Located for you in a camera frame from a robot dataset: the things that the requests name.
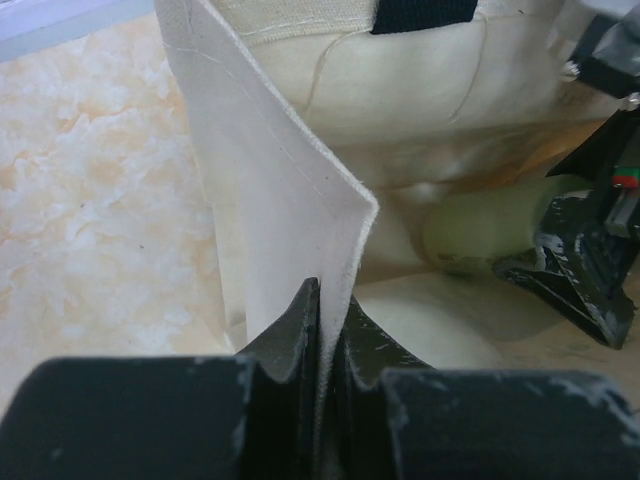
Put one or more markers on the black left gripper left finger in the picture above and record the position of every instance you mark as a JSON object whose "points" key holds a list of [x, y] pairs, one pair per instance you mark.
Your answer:
{"points": [[245, 416]]}

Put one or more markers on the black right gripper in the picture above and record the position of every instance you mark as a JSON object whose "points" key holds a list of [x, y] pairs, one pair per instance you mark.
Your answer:
{"points": [[584, 246]]}

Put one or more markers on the green bottle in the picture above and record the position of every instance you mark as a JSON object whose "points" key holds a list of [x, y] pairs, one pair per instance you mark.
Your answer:
{"points": [[468, 233]]}

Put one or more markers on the beige canvas tote bag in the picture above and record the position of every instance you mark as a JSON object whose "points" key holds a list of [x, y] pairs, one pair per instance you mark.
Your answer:
{"points": [[322, 147]]}

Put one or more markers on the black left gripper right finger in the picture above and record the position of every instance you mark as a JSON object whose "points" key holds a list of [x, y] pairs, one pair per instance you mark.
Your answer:
{"points": [[399, 418]]}

